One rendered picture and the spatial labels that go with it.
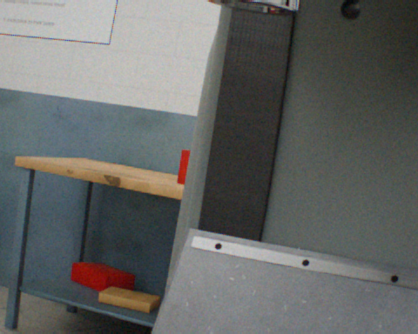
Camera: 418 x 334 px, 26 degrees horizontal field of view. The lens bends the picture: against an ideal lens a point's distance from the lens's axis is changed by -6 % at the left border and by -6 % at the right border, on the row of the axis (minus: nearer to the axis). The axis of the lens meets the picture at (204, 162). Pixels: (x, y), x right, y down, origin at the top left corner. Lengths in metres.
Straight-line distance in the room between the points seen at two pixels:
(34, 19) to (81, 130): 0.77
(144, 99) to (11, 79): 0.92
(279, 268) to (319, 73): 0.18
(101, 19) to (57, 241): 1.31
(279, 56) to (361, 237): 0.18
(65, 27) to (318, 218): 4.64
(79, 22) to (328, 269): 4.62
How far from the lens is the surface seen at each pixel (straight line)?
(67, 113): 5.32
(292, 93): 0.83
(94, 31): 5.30
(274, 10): 0.46
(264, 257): 0.82
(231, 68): 0.84
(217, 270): 0.83
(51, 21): 5.46
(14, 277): 4.61
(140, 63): 5.14
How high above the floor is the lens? 1.22
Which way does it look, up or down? 3 degrees down
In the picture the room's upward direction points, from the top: 9 degrees clockwise
